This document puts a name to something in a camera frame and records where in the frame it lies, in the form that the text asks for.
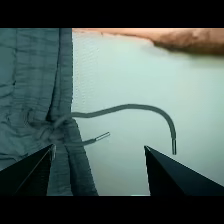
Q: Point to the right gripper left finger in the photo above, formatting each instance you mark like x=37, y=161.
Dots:
x=26, y=176

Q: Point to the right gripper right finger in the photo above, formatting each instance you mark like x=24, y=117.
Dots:
x=173, y=176

